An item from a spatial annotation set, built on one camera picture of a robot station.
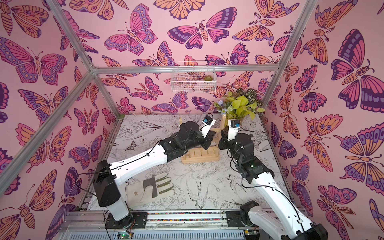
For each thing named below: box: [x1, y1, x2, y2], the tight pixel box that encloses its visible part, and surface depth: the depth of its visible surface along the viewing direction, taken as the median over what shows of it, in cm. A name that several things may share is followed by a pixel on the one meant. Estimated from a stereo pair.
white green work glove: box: [125, 172, 175, 208], surface depth 85 cm
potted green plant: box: [213, 88, 266, 126], surface depth 98 cm
